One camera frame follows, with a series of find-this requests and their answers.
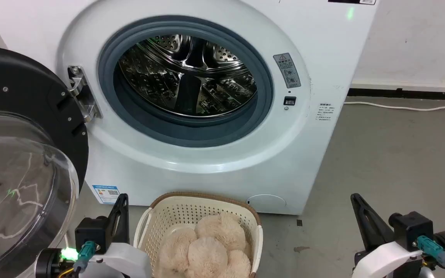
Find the grey warning sticker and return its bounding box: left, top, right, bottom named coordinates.
left=273, top=53, right=301, bottom=89

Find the thin left arm cable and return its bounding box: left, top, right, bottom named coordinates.
left=58, top=266, right=81, bottom=278

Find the cream plastic laundry basket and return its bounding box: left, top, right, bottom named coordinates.
left=134, top=192, right=263, bottom=278

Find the white front-load washing machine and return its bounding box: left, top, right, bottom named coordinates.
left=0, top=0, right=379, bottom=215

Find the white text sticker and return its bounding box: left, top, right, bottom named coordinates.
left=315, top=103, right=333, bottom=122

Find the teal right cable connector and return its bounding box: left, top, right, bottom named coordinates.
left=416, top=235, right=445, bottom=268

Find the teal cable connector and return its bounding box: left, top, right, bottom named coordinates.
left=73, top=241, right=96, bottom=273
left=416, top=235, right=445, bottom=268

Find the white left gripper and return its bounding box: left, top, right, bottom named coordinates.
left=87, top=193, right=152, bottom=278

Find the blue energy label sticker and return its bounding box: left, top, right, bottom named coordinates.
left=92, top=185, right=121, bottom=204

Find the stainless steel washer drum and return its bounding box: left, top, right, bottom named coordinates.
left=118, top=34, right=258, bottom=118

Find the metal door hinge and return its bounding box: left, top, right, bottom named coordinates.
left=67, top=66, right=102, bottom=123

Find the black round glass washer door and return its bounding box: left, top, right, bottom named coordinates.
left=0, top=45, right=89, bottom=278

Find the grey rubber door gasket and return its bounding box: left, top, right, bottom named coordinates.
left=98, top=15, right=274, bottom=148

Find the white floor cable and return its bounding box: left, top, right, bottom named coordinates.
left=343, top=101, right=445, bottom=112

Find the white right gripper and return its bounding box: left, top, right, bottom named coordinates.
left=350, top=193, right=425, bottom=278

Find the round white filter cover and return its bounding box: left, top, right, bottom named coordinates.
left=246, top=194, right=287, bottom=214

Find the teal left cable connector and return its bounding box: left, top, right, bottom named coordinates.
left=73, top=241, right=96, bottom=273

